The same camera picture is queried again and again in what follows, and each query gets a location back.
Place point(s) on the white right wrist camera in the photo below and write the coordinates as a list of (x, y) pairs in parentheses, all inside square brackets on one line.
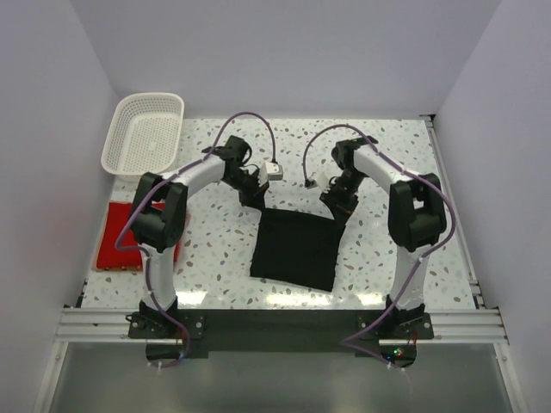
[(319, 181)]

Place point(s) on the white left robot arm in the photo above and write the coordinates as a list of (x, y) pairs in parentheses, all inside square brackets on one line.
[(159, 207)]

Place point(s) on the white plastic basket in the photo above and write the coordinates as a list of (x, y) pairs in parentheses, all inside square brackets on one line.
[(143, 135)]

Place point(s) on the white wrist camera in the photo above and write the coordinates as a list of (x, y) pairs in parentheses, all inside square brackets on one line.
[(270, 171), (319, 181)]

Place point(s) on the aluminium frame rail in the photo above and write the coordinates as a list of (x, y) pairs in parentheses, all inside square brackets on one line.
[(450, 326)]

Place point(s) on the black t shirt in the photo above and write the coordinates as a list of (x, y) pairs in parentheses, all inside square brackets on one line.
[(297, 248)]

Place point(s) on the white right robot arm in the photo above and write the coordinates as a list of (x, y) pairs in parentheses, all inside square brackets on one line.
[(415, 216)]

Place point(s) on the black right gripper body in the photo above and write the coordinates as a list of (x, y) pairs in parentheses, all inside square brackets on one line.
[(343, 194)]

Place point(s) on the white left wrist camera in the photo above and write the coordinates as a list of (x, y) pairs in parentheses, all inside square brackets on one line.
[(270, 171)]

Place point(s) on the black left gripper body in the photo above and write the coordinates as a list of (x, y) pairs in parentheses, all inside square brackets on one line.
[(247, 185)]

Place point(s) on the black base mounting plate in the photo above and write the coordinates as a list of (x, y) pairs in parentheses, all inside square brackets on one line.
[(195, 334)]

